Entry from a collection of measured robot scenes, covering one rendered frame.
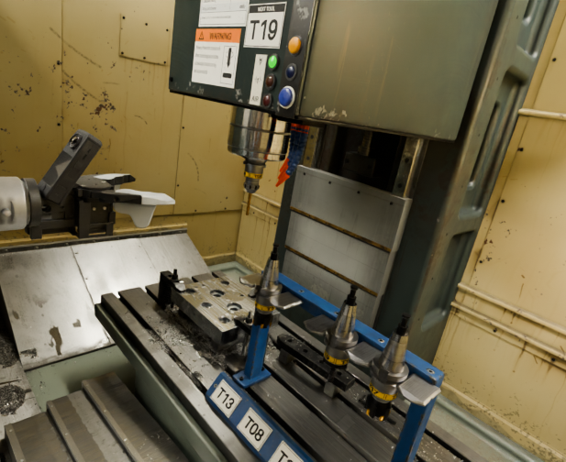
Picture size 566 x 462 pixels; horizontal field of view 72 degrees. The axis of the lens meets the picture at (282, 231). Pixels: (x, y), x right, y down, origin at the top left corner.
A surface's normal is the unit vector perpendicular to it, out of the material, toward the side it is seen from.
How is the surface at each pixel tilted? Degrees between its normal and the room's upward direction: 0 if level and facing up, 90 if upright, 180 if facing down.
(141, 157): 90
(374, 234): 89
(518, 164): 90
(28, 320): 24
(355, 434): 0
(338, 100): 90
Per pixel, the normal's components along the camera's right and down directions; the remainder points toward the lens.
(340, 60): 0.68, 0.34
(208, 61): -0.72, 0.10
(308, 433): 0.17, -0.94
